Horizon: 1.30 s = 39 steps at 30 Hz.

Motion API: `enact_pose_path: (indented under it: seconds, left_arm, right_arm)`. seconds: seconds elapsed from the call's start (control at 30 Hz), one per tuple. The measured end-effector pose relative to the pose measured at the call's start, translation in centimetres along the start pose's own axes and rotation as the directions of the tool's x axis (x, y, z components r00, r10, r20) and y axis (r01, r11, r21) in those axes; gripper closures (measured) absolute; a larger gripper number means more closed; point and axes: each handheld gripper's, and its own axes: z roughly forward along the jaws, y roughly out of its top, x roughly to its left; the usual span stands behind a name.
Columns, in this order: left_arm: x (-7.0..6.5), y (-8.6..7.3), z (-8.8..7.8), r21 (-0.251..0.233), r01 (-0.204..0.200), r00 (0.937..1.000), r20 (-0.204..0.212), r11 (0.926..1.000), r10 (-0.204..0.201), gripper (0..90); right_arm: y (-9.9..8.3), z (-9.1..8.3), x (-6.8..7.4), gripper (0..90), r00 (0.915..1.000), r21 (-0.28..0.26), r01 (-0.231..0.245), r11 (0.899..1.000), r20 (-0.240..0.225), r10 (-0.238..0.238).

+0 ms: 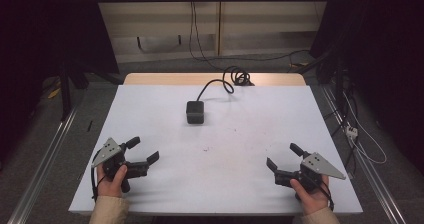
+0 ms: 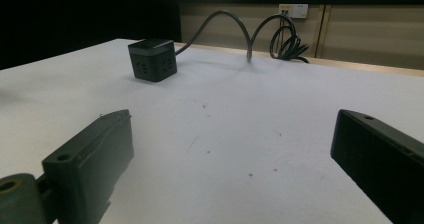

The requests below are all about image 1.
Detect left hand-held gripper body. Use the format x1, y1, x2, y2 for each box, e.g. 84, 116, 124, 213
91, 137, 150, 194

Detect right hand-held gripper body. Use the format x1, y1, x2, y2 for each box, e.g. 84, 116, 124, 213
273, 151, 347, 193

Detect person's left hand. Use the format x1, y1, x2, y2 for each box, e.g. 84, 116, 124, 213
96, 163, 129, 199

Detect person's right hand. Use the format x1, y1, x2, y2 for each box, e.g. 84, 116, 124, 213
289, 175, 331, 216

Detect white power plug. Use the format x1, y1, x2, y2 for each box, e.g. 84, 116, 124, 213
344, 124, 360, 140

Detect white table mat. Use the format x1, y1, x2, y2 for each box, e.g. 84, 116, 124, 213
68, 84, 364, 216

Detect black power adapter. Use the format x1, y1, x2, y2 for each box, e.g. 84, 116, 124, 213
185, 100, 205, 125

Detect black metal stand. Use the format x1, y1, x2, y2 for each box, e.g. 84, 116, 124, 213
57, 63, 74, 122

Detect yellow floor tape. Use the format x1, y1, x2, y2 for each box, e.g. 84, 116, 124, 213
47, 86, 62, 100

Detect black curtain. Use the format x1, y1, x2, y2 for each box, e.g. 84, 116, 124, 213
0, 0, 120, 165
309, 0, 424, 177

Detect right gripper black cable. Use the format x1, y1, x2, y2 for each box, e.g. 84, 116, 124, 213
308, 173, 336, 212

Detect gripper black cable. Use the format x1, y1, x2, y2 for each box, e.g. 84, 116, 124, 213
90, 149, 107, 204
308, 173, 336, 212

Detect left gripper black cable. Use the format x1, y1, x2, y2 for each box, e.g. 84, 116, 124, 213
90, 149, 107, 204

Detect aluminium floor rail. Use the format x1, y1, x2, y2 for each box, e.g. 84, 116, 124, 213
320, 83, 408, 224
6, 106, 78, 224

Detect white floor cable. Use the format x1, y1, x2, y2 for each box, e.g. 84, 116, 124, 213
342, 90, 388, 165

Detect black adapter cable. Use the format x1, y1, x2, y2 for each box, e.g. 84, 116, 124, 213
196, 65, 255, 102

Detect black hanging wall cable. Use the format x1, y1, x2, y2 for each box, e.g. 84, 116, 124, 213
188, 0, 223, 71

